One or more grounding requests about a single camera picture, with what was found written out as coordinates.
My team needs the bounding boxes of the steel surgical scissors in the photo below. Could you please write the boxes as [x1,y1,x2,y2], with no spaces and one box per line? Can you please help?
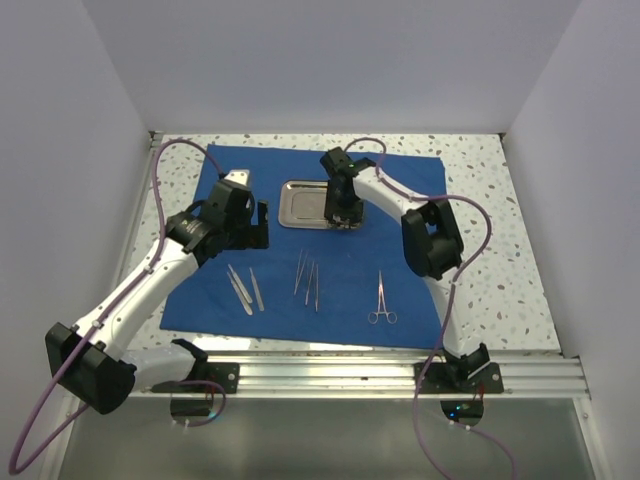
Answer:
[330,217,361,230]

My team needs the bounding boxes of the thin steel pointed probe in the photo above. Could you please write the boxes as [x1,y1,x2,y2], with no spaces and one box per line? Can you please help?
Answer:
[293,249,309,296]

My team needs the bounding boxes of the steel tweezers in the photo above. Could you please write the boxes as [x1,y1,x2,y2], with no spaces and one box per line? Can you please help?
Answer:
[227,264,253,316]

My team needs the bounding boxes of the blue surgical cloth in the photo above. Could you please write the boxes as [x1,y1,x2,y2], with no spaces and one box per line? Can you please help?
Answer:
[160,145,440,349]

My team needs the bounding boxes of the thin steel needle probe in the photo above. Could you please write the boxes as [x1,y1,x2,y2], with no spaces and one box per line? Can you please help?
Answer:
[304,260,315,306]

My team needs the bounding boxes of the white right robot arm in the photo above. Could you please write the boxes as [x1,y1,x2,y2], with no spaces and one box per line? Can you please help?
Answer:
[320,147,490,393]

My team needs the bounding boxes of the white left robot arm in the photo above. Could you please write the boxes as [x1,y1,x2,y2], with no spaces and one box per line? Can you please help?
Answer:
[45,170,269,414]

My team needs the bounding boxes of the steel instrument tray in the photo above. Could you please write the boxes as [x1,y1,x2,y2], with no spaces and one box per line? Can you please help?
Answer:
[278,180,364,230]

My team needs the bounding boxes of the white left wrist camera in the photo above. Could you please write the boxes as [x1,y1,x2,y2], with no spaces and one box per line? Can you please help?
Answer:
[223,169,252,189]

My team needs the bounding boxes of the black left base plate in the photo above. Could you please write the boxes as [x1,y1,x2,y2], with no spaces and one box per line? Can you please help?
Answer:
[151,362,240,394]

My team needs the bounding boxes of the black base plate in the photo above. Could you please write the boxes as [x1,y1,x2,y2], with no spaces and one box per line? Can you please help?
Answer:
[419,362,505,395]
[151,362,240,394]

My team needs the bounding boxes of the aluminium mounting rail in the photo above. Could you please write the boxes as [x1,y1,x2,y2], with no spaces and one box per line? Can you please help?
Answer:
[64,349,586,401]

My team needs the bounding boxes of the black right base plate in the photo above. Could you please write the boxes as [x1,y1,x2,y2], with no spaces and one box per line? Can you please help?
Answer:
[419,362,505,395]

